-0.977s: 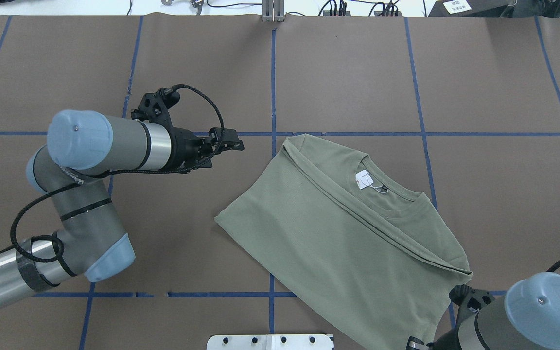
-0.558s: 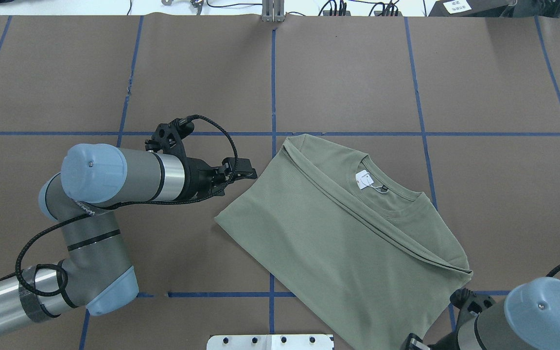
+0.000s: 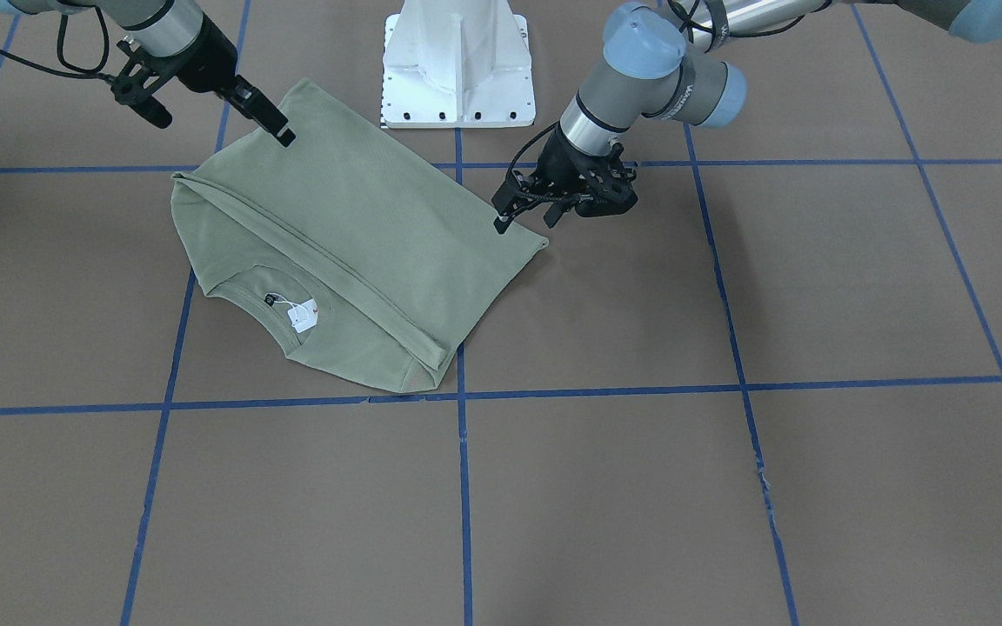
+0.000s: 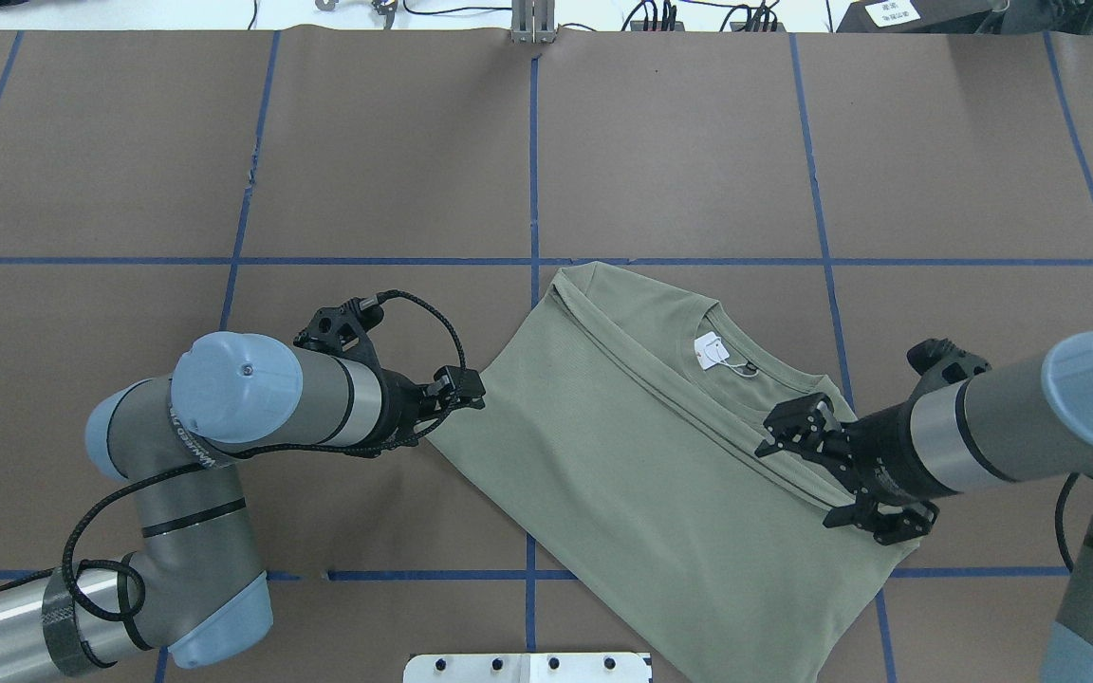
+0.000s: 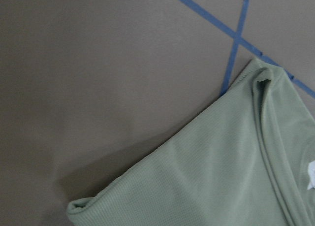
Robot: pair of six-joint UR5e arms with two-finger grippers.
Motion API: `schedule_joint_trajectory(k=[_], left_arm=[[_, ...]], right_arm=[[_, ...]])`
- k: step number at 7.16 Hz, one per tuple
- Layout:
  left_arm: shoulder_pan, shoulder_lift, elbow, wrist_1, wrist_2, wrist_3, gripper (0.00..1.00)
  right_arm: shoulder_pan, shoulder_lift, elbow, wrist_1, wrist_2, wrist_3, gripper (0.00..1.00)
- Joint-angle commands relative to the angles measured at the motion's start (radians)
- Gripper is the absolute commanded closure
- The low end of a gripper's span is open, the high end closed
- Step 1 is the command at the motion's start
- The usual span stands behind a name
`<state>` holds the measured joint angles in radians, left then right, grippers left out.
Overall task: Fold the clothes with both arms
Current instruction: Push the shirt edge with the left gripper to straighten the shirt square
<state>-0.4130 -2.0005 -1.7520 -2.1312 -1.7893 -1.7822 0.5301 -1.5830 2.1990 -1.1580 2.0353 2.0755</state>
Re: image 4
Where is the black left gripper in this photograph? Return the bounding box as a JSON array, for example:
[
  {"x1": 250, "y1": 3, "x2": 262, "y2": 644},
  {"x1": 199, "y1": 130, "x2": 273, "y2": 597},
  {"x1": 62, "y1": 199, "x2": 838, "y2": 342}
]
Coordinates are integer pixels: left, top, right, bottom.
[{"x1": 379, "y1": 366, "x2": 486, "y2": 452}]

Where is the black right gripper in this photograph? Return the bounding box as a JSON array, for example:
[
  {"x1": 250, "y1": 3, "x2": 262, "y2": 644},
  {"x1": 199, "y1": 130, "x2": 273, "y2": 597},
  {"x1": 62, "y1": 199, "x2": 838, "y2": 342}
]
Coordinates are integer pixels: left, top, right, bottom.
[{"x1": 753, "y1": 395, "x2": 940, "y2": 547}]

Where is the olive green long-sleeve shirt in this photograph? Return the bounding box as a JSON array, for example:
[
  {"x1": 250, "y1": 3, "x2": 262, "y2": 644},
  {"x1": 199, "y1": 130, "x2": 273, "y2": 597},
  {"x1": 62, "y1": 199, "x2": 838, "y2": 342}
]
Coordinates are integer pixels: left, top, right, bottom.
[{"x1": 430, "y1": 261, "x2": 916, "y2": 682}]

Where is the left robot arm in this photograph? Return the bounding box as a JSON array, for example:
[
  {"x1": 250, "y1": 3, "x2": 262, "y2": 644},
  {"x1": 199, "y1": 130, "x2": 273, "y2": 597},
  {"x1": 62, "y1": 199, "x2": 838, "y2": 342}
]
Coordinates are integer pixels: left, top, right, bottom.
[{"x1": 0, "y1": 329, "x2": 485, "y2": 682}]

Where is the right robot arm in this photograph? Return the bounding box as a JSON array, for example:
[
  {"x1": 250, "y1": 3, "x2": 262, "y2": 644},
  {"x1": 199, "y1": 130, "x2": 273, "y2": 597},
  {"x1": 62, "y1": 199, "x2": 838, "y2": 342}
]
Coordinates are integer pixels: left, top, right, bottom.
[{"x1": 755, "y1": 330, "x2": 1093, "y2": 682}]

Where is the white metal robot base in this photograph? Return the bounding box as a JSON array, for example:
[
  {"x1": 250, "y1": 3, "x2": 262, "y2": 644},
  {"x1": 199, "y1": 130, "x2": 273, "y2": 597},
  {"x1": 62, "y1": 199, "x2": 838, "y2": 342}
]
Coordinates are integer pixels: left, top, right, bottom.
[{"x1": 402, "y1": 652, "x2": 655, "y2": 682}]

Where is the white paper size tag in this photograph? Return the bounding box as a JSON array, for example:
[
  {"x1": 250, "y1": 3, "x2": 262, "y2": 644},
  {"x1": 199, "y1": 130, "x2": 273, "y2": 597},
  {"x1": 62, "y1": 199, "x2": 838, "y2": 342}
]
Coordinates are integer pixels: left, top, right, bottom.
[{"x1": 693, "y1": 330, "x2": 732, "y2": 370}]

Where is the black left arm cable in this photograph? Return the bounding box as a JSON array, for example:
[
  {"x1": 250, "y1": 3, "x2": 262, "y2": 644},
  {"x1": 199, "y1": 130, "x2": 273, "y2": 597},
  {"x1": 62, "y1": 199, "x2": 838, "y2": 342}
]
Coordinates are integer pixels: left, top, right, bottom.
[{"x1": 61, "y1": 290, "x2": 468, "y2": 622}]

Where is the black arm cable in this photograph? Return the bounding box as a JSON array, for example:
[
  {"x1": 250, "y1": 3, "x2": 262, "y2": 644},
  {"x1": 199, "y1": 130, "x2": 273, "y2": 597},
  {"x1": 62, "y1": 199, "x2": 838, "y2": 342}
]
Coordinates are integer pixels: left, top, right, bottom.
[
  {"x1": 61, "y1": 290, "x2": 468, "y2": 622},
  {"x1": 1054, "y1": 472, "x2": 1084, "y2": 572}
]

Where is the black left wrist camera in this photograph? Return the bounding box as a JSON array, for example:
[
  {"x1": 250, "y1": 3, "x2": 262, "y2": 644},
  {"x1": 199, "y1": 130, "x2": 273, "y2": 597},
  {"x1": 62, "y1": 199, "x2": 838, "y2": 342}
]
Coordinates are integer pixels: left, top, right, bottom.
[{"x1": 292, "y1": 297, "x2": 383, "y2": 369}]

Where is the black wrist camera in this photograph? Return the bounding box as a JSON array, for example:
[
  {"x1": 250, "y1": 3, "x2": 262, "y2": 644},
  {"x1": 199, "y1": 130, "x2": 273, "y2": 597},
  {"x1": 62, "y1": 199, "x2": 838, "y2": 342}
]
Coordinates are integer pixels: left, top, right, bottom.
[
  {"x1": 292, "y1": 297, "x2": 383, "y2": 369},
  {"x1": 906, "y1": 339, "x2": 992, "y2": 399}
]

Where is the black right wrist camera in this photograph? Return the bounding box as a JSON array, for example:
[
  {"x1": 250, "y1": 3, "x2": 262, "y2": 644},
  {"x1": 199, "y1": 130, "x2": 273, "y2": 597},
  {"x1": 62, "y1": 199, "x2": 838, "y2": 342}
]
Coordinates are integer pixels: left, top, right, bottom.
[{"x1": 906, "y1": 339, "x2": 992, "y2": 399}]

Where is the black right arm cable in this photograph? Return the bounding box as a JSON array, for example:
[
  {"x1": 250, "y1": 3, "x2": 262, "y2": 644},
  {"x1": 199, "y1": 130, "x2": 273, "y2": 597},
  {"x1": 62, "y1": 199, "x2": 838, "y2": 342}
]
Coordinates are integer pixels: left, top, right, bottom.
[{"x1": 1054, "y1": 472, "x2": 1084, "y2": 572}]

